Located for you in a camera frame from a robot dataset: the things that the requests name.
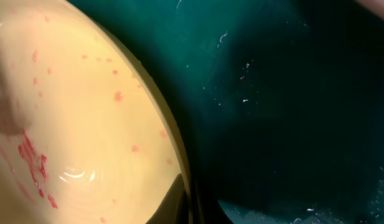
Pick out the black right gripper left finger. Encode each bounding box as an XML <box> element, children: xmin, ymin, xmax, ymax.
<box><xmin>146</xmin><ymin>174</ymin><xmax>187</xmax><ymax>224</ymax></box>

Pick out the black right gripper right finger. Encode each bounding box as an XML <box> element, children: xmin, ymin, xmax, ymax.
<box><xmin>218</xmin><ymin>200</ymin><xmax>288</xmax><ymax>224</ymax></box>

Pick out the yellow-green round plate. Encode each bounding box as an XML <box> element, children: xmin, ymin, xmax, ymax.
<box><xmin>0</xmin><ymin>0</ymin><xmax>194</xmax><ymax>224</ymax></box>

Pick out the teal plastic tray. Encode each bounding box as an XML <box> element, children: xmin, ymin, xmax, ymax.
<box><xmin>72</xmin><ymin>0</ymin><xmax>384</xmax><ymax>223</ymax></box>

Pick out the white round plate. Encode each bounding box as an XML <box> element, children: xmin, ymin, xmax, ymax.
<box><xmin>355</xmin><ymin>0</ymin><xmax>384</xmax><ymax>20</ymax></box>

